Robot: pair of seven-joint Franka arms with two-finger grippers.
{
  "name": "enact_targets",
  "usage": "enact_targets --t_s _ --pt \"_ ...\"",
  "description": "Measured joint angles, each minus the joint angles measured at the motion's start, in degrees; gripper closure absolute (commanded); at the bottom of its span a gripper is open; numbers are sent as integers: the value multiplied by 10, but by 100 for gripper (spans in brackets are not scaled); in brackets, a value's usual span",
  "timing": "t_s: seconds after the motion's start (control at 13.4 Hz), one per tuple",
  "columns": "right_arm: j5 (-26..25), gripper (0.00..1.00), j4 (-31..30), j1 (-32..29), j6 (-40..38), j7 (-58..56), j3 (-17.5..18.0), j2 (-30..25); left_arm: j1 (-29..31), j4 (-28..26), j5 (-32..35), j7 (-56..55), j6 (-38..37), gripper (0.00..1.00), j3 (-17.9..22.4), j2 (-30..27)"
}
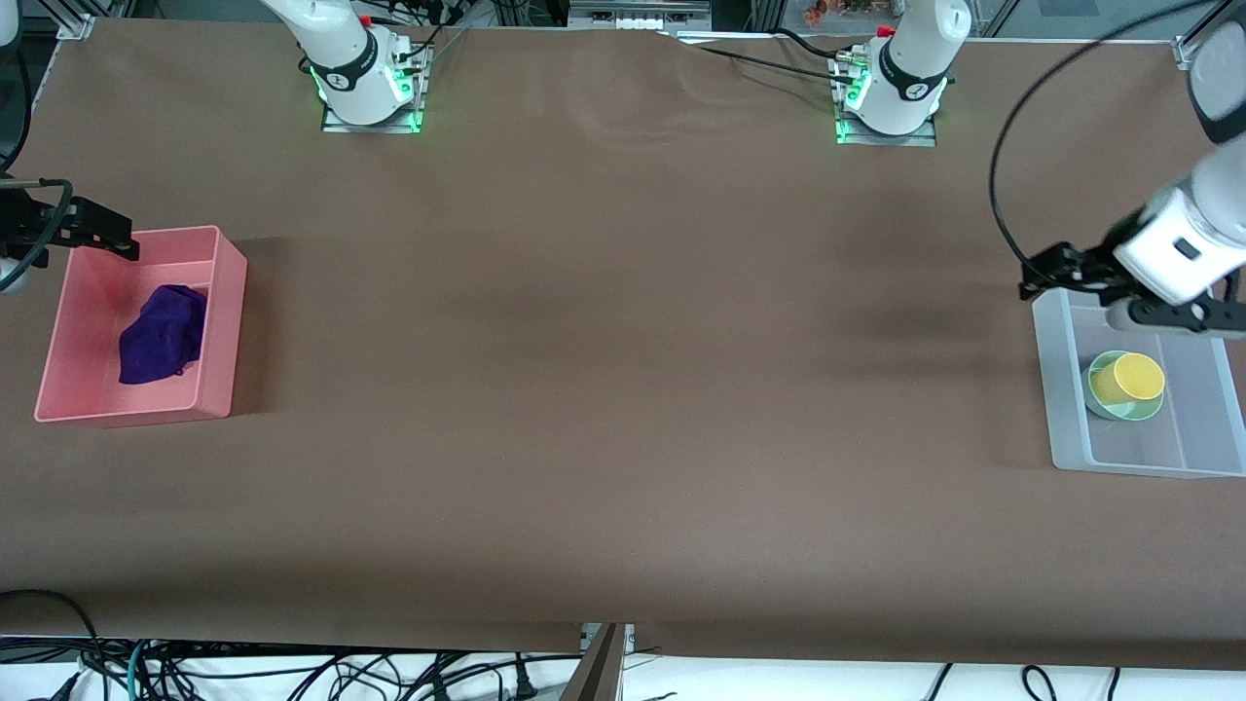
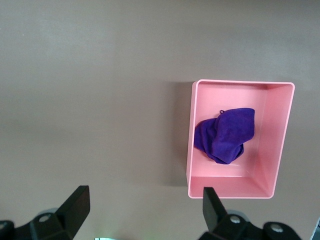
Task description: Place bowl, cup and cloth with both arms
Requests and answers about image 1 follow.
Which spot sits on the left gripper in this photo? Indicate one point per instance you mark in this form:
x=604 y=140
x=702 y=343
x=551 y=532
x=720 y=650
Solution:
x=1092 y=267

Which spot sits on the brown table cover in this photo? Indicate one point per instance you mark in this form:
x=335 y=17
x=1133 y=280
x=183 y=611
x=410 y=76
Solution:
x=623 y=438

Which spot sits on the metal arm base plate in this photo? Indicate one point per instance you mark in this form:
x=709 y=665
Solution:
x=891 y=138
x=375 y=122

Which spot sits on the grey power strip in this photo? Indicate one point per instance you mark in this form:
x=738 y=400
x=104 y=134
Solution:
x=638 y=15

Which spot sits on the pink plastic bin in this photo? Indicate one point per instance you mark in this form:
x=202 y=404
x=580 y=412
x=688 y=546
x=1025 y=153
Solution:
x=146 y=404

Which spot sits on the clear plastic bin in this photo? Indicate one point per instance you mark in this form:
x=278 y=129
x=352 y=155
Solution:
x=1207 y=438

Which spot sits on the dark metal post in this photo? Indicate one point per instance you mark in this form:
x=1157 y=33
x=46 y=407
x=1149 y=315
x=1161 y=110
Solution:
x=599 y=672

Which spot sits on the purple cloth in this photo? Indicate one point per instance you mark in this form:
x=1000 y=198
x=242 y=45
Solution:
x=161 y=331

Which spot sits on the yellow plastic cup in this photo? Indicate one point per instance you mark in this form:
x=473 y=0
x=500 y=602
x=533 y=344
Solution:
x=1134 y=378

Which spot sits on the aluminium frame corner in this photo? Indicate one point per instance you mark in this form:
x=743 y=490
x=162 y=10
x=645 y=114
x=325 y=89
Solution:
x=76 y=27

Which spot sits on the green ceramic bowl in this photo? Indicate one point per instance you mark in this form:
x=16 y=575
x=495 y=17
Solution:
x=1119 y=413

